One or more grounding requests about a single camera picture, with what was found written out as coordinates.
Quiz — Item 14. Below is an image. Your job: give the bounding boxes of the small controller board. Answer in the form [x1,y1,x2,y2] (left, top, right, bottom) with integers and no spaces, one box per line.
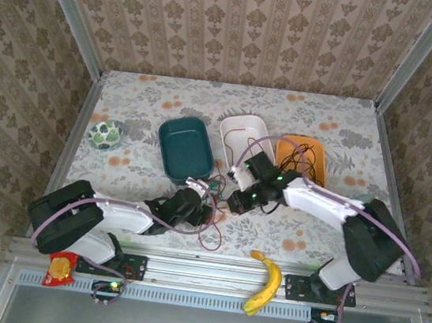
[308,307,340,323]
[90,279,126,305]

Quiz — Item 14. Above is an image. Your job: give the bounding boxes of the grey slotted cable duct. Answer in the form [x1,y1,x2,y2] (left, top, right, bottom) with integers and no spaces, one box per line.
[16,266,343,323]

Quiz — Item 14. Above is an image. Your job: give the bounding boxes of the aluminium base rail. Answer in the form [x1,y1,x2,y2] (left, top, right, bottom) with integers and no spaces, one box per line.
[5,226,432,319]

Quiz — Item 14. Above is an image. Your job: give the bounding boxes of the teal plastic tray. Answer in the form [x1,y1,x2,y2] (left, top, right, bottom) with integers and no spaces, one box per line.
[152,112,221,190]

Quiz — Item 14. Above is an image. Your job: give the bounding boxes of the pale green cup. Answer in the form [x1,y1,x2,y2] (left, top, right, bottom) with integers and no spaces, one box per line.
[355,192,377,205]

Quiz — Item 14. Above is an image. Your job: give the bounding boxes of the aluminium table side rail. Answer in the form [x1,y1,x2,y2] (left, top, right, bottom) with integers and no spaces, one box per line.
[25,67,108,245]
[351,101,432,289]

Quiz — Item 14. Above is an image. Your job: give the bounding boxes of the aluminium frame post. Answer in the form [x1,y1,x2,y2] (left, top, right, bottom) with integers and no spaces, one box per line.
[19,0,114,81]
[373,0,432,119]

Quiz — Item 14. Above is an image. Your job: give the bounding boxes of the thin black cable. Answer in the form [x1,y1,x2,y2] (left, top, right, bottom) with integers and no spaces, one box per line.
[276,140,325,185]

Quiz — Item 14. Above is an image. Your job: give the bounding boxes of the red snack packet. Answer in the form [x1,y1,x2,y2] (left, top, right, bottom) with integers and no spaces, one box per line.
[42,249,81,291]

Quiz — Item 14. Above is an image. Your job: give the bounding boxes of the leaf patterned bowl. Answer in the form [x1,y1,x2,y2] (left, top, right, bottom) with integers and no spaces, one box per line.
[85,117,126,153]

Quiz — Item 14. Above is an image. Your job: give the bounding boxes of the white plastic tray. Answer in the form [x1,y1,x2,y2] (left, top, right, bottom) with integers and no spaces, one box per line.
[213,110,282,178]

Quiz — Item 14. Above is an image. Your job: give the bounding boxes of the yellow banana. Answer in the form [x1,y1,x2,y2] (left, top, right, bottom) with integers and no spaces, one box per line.
[241,249,287,321]

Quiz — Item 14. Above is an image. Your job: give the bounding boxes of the orange plastic tray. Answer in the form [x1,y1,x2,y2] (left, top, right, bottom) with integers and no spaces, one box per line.
[271,132,332,189]

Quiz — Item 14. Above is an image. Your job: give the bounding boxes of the thin red cable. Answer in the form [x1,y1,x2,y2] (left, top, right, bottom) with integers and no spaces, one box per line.
[195,124,263,257]

